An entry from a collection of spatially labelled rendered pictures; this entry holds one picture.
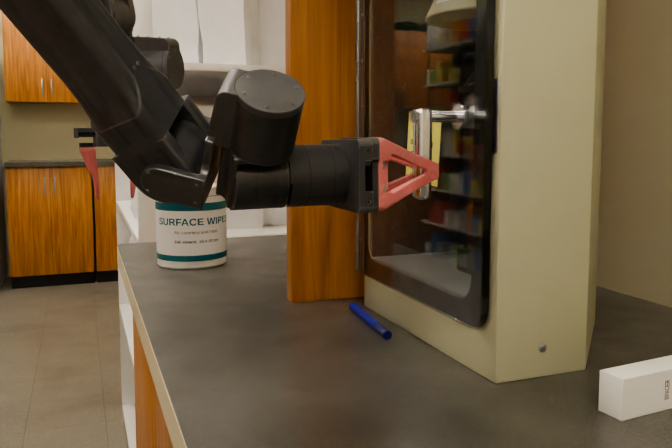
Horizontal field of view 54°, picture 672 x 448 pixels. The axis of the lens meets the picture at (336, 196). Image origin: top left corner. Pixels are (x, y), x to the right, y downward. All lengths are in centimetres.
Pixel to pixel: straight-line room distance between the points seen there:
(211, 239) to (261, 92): 72
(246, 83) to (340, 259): 49
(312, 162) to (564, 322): 31
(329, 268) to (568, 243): 40
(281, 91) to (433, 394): 31
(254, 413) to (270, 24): 153
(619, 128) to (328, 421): 73
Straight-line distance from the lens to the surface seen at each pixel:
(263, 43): 200
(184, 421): 61
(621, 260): 116
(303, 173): 59
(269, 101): 53
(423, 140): 65
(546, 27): 68
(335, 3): 98
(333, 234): 97
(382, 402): 63
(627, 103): 114
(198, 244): 122
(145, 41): 95
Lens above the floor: 118
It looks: 5 degrees down
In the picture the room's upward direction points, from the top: straight up
